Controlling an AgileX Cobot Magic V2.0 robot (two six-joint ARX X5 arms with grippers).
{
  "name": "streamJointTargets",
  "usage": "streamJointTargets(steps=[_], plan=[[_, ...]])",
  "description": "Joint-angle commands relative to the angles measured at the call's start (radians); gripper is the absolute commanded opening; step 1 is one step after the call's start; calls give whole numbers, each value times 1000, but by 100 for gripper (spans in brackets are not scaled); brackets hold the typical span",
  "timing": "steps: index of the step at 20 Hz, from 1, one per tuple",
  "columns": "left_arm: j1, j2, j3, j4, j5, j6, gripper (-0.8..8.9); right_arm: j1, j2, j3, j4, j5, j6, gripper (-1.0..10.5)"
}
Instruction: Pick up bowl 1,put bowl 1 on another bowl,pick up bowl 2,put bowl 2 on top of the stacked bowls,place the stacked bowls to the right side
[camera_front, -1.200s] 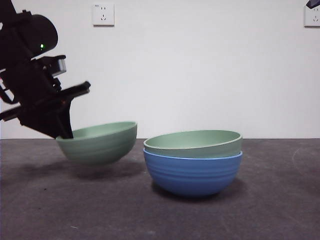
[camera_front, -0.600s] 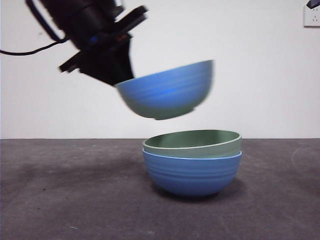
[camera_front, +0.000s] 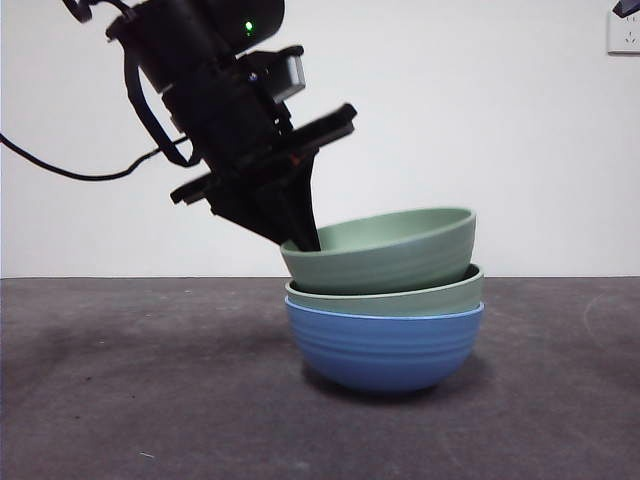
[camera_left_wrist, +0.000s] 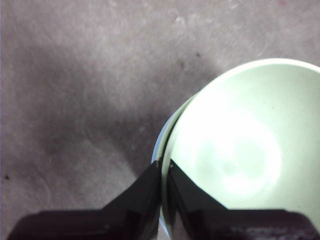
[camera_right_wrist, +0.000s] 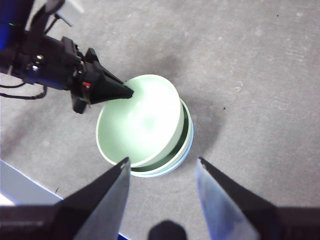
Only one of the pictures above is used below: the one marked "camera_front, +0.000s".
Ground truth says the green ribbed bowl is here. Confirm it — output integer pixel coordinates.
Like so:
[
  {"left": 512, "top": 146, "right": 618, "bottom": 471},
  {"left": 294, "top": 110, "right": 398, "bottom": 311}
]
[
  {"left": 284, "top": 263, "right": 485, "bottom": 319},
  {"left": 280, "top": 207, "right": 477, "bottom": 296}
]

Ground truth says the blue ribbed bowl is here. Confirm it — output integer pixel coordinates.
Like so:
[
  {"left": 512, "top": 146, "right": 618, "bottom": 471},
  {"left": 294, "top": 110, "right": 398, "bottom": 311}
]
[{"left": 284, "top": 294, "right": 486, "bottom": 392}]

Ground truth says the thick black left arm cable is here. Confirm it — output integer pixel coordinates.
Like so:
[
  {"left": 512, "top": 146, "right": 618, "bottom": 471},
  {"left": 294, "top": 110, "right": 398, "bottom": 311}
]
[{"left": 122, "top": 47, "right": 196, "bottom": 169}]

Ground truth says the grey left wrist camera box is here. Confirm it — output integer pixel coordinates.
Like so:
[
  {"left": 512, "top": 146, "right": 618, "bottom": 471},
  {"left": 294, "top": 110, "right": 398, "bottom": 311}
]
[{"left": 269, "top": 49, "right": 306, "bottom": 101}]

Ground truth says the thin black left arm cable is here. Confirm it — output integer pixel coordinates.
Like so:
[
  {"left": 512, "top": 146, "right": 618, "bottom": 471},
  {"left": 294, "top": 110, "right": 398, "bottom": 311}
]
[{"left": 0, "top": 132, "right": 194, "bottom": 182}]

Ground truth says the white wall socket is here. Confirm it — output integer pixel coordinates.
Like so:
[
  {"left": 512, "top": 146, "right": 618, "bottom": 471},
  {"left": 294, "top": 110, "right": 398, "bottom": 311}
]
[{"left": 607, "top": 10, "right": 640, "bottom": 55}]

